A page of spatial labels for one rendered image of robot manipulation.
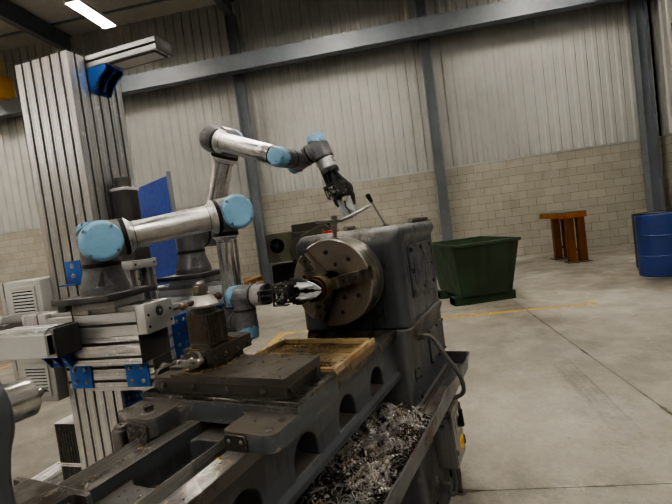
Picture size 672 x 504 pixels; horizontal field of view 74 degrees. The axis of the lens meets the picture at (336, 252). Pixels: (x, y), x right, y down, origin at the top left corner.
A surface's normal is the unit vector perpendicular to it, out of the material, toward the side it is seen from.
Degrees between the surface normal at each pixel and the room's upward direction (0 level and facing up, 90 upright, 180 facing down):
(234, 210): 89
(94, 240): 91
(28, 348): 90
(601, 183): 90
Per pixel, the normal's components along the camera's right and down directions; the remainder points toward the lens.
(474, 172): -0.15, 0.07
